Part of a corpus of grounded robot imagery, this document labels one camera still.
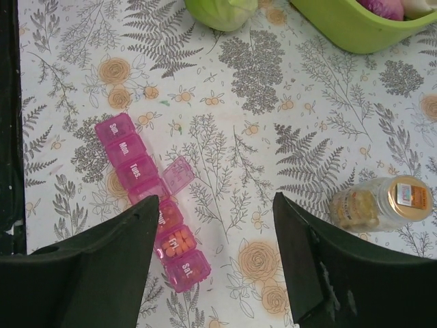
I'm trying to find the pink weekly pill organizer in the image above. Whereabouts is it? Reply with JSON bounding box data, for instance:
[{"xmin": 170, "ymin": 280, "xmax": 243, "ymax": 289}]
[{"xmin": 94, "ymin": 113, "xmax": 212, "ymax": 294}]

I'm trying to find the green round cabbage toy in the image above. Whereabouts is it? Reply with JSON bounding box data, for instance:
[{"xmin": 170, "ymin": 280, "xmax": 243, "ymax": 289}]
[{"xmin": 184, "ymin": 0, "xmax": 258, "ymax": 32}]

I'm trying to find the purple onion toy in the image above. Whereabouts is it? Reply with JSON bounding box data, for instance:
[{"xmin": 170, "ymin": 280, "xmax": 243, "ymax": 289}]
[{"xmin": 357, "ymin": 0, "xmax": 404, "ymax": 21}]

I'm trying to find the napa cabbage toy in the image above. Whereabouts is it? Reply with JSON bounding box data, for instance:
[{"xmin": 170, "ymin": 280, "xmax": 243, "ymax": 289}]
[{"xmin": 401, "ymin": 0, "xmax": 436, "ymax": 19}]

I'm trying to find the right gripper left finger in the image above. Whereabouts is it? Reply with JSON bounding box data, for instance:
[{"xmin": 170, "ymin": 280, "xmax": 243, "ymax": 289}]
[{"xmin": 1, "ymin": 195, "xmax": 158, "ymax": 328}]

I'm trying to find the floral table mat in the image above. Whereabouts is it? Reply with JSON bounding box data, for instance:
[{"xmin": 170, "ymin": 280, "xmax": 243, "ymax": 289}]
[{"xmin": 18, "ymin": 1, "xmax": 436, "ymax": 327}]

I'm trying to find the clear pill jar gold lid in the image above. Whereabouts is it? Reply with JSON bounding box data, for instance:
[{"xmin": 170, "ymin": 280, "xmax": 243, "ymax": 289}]
[{"xmin": 329, "ymin": 175, "xmax": 433, "ymax": 233}]

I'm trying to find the green plastic basket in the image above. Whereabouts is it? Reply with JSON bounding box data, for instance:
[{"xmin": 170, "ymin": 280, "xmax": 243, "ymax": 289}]
[{"xmin": 291, "ymin": 0, "xmax": 436, "ymax": 54}]

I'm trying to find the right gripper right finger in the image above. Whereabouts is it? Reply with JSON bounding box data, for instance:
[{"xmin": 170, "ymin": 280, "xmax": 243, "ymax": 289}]
[{"xmin": 273, "ymin": 193, "xmax": 436, "ymax": 327}]

